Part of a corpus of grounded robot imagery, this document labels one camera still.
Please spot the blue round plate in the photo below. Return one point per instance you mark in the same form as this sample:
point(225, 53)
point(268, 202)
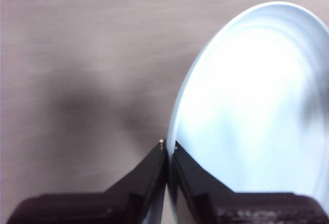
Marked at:
point(244, 105)

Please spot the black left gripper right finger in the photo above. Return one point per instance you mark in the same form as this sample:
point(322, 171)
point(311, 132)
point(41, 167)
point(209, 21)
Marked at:
point(221, 206)

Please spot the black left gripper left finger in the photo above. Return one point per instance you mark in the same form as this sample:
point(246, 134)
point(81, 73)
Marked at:
point(123, 201)

